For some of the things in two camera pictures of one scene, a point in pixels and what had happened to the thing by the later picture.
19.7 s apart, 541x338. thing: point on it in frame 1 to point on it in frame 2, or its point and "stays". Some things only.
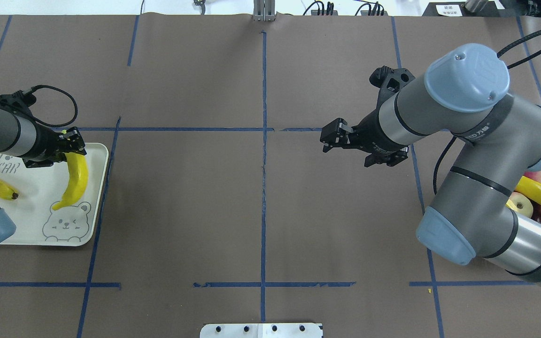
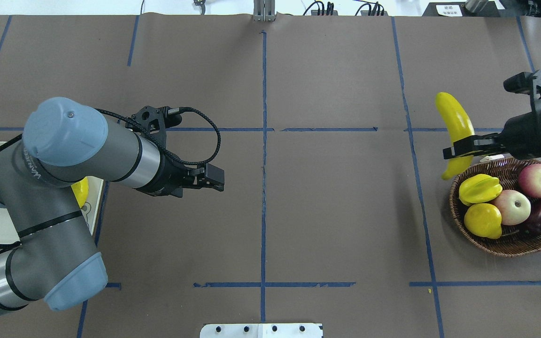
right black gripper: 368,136 to 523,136
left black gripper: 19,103 to 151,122
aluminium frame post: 264,10 stays
